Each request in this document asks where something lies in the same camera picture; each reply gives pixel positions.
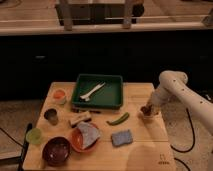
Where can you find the green chili pepper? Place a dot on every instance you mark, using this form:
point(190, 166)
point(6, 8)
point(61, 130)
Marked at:
point(120, 120)

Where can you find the orange filled white cup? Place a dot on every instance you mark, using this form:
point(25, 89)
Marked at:
point(59, 97)

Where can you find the dark maroon bowl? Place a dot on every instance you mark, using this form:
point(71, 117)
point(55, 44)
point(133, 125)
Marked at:
point(56, 151)

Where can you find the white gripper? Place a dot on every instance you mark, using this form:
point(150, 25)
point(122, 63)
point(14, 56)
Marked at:
point(158, 98)

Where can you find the dark grey cup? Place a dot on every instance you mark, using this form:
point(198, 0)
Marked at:
point(51, 116)

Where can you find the orange bowl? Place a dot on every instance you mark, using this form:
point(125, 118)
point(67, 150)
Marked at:
point(76, 141)

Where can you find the wooden stool frame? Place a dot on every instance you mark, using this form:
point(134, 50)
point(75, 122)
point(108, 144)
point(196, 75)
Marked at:
point(92, 14)

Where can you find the black marker pen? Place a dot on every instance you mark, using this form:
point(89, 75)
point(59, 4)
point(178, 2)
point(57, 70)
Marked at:
point(75, 110)

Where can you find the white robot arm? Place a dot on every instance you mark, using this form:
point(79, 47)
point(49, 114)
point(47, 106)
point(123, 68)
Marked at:
point(173, 83)

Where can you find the black clamp bar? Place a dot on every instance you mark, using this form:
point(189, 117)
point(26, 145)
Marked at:
point(16, 157)

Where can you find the green plastic tray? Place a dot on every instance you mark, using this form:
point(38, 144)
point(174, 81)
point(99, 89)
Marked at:
point(109, 96)

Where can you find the light green cup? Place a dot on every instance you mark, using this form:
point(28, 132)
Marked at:
point(34, 136)

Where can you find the grey blue cloth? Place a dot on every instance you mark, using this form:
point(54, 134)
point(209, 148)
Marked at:
point(89, 133)

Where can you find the blue sponge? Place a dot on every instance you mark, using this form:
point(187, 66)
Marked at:
point(121, 138)

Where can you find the white plastic fork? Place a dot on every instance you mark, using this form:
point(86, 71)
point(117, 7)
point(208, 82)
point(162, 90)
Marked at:
point(86, 96)

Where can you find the dark purple grape bunch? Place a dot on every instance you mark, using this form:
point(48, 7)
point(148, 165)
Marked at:
point(146, 110)

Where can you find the white black brush block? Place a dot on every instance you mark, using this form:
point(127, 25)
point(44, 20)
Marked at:
point(84, 116)

